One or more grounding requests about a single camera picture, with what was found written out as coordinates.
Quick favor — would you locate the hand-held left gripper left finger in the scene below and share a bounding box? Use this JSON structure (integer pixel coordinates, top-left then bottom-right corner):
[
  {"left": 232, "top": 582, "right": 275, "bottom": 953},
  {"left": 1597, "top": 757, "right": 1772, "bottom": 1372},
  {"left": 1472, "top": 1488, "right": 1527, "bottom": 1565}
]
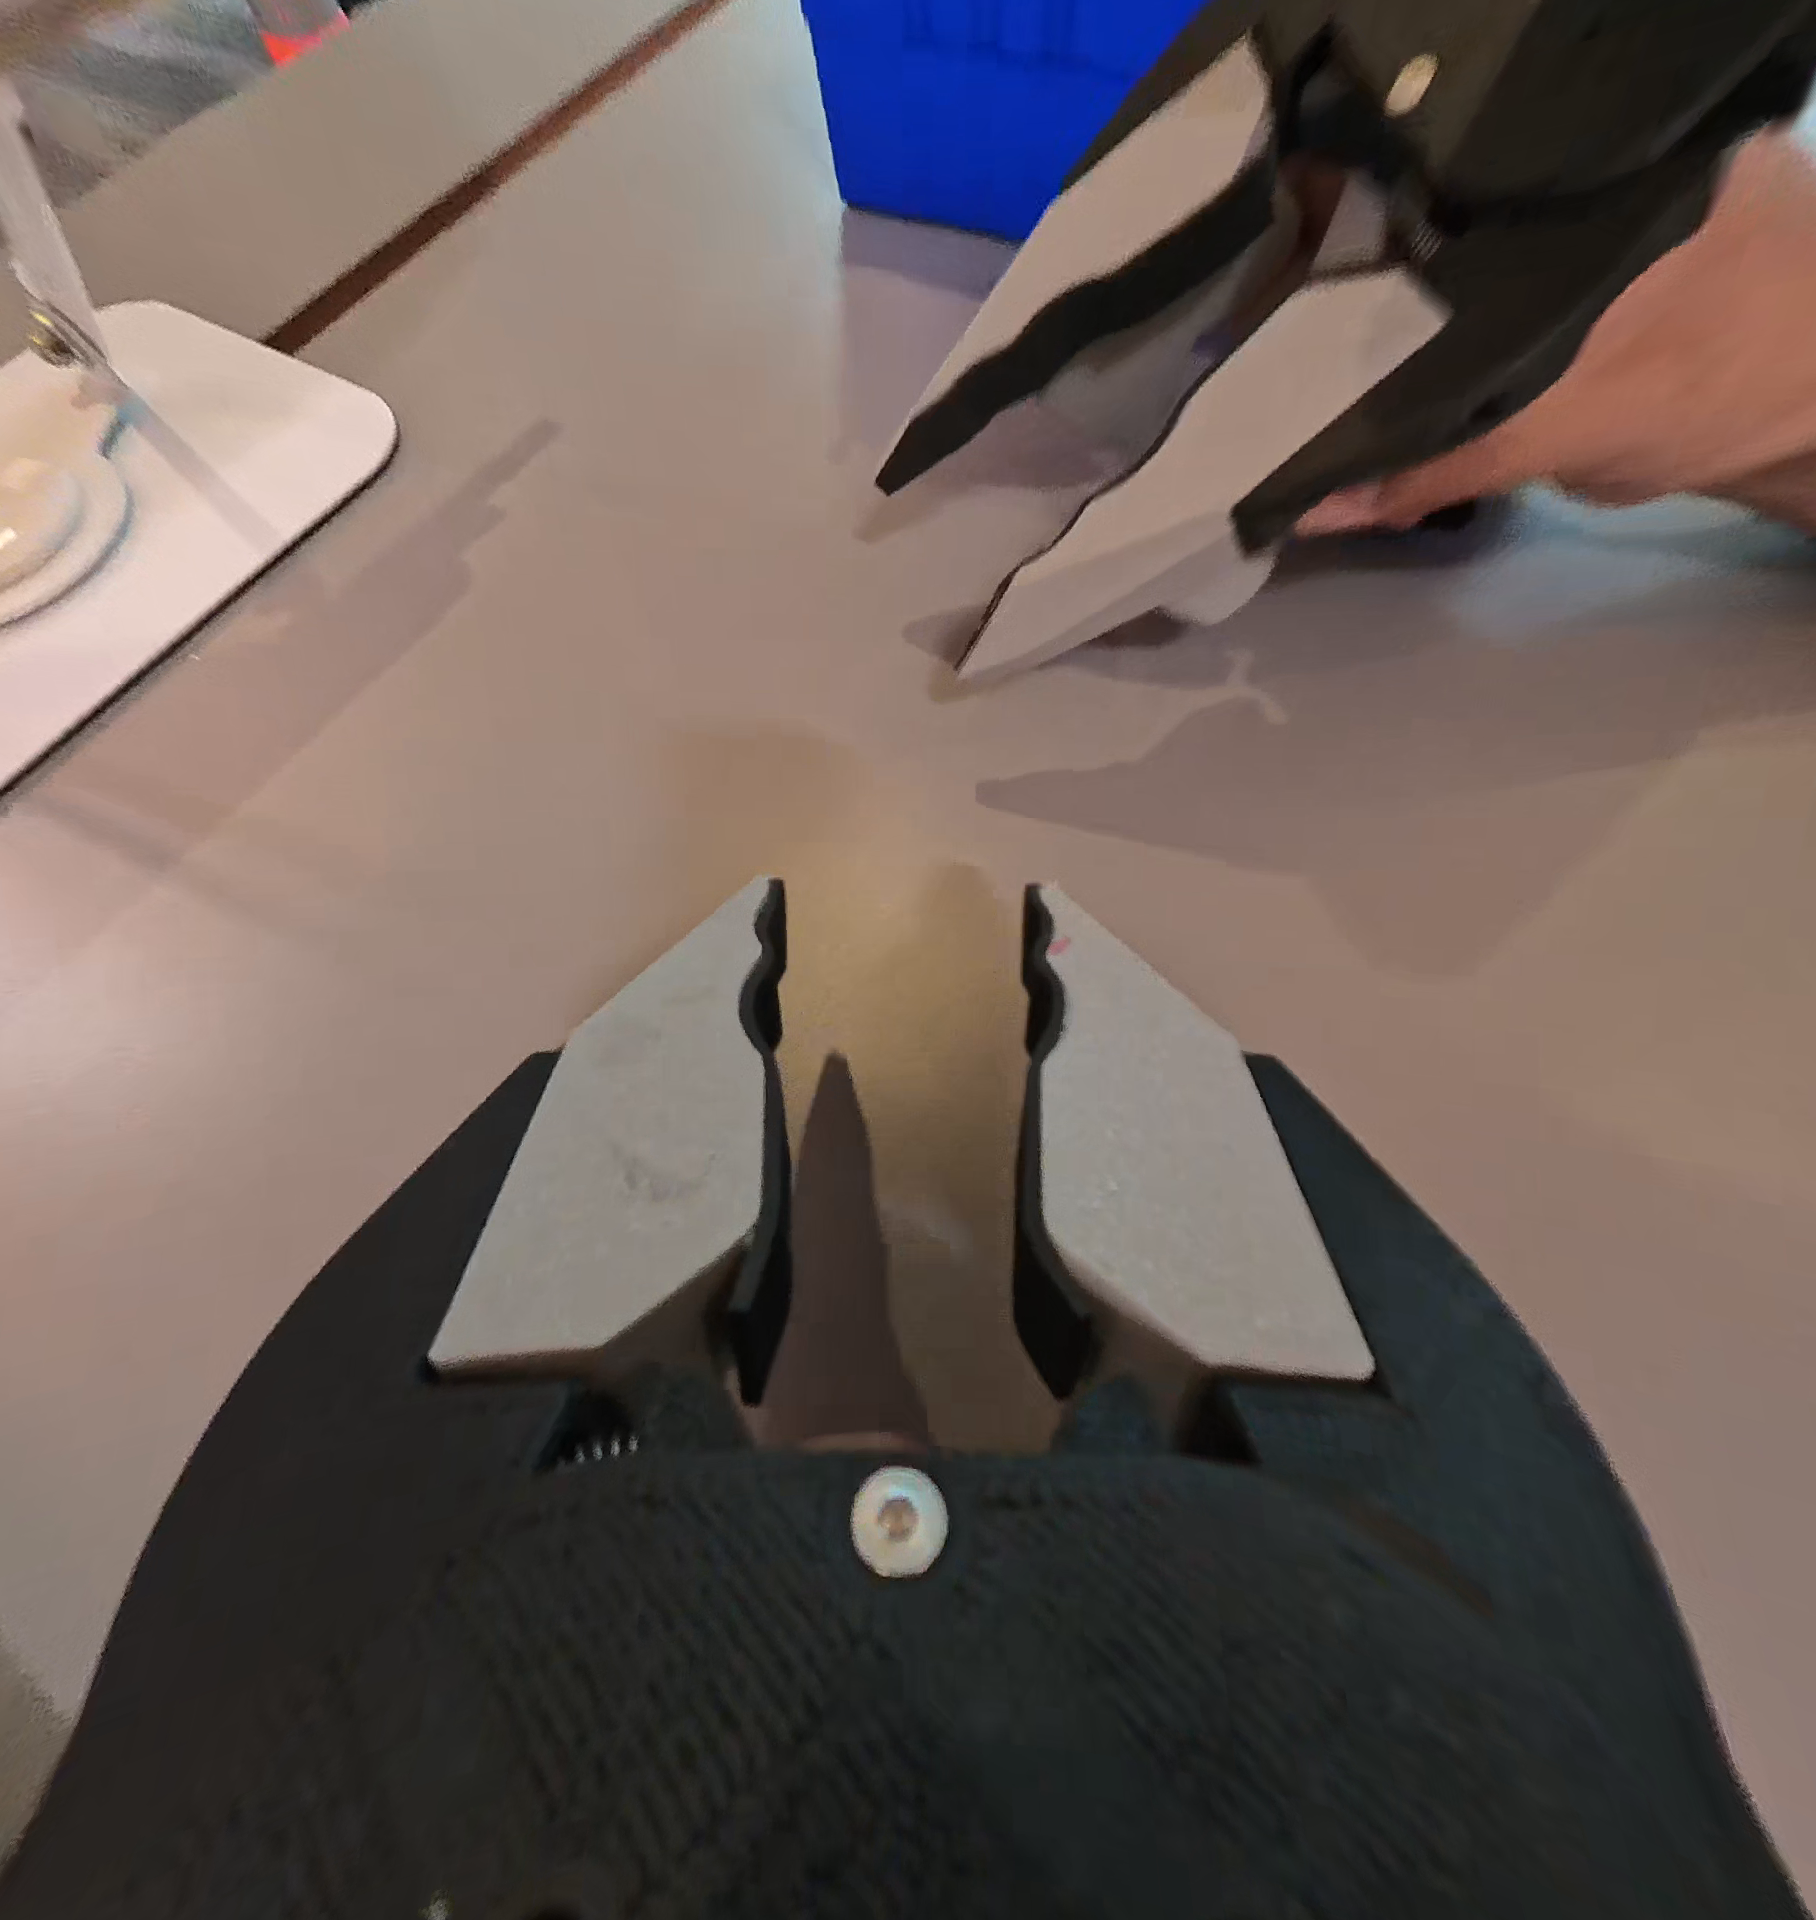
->
[{"left": 430, "top": 875, "right": 794, "bottom": 1409}]

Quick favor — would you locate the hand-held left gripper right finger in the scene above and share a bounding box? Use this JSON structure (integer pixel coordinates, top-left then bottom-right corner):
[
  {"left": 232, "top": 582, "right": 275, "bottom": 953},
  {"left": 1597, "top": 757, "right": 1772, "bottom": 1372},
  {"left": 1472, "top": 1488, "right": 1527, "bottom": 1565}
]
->
[{"left": 1012, "top": 884, "right": 1376, "bottom": 1403}]

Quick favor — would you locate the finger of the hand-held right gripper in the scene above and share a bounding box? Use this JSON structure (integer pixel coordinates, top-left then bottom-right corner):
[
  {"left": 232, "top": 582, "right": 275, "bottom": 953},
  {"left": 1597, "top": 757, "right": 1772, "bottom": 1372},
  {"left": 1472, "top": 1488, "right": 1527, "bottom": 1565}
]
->
[
  {"left": 953, "top": 260, "right": 1454, "bottom": 681},
  {"left": 875, "top": 66, "right": 1287, "bottom": 496}
]

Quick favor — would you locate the blue plastic bin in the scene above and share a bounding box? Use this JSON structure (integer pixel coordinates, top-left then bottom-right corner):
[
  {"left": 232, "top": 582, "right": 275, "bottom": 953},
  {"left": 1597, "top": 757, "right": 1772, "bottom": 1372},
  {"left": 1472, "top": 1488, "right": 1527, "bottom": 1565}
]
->
[{"left": 798, "top": 0, "right": 1208, "bottom": 248}]

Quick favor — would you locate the person's right hand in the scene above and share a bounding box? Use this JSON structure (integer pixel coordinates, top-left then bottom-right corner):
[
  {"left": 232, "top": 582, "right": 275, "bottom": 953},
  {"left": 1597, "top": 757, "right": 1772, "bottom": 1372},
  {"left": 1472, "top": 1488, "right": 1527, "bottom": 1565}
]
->
[{"left": 1291, "top": 126, "right": 1816, "bottom": 543}]

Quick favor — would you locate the clear glass dish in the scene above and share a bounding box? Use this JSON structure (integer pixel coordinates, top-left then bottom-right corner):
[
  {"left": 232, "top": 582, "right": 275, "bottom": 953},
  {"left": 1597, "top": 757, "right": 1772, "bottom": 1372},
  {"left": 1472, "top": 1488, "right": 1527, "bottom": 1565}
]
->
[{"left": 0, "top": 449, "right": 135, "bottom": 638}]

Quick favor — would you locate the white rounded base plate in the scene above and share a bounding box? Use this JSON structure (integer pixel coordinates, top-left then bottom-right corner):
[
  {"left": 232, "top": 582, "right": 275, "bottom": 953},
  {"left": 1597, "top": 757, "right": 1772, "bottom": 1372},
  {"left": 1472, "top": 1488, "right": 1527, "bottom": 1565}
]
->
[{"left": 0, "top": 298, "right": 401, "bottom": 836}]

